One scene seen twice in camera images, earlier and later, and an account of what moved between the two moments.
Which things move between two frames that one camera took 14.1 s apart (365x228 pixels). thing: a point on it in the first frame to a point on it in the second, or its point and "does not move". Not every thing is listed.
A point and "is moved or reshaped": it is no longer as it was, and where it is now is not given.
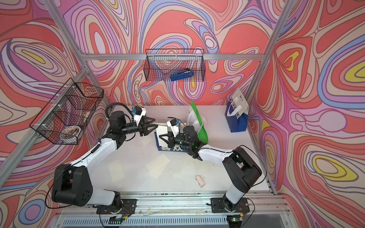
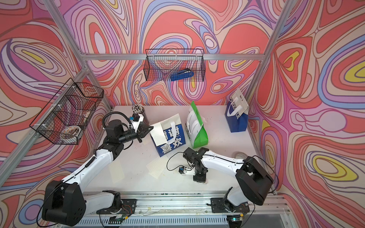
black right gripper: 166,135 to 200,179
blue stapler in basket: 185,74 does not move
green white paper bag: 194,119 does not move
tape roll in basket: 72,130 does not move
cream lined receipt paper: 156,167 does not move
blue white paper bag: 162,145 is moved or reshaped
